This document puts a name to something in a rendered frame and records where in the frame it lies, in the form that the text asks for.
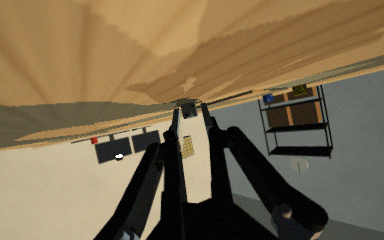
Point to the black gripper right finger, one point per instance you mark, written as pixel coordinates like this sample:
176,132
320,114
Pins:
294,215

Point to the blue die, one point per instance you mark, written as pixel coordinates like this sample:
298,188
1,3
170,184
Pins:
268,98

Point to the yellow die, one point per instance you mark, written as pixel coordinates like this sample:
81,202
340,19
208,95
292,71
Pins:
299,90

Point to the white die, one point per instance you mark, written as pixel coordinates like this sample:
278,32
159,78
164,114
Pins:
189,110

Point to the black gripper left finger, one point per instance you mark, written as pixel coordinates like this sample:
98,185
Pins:
130,217

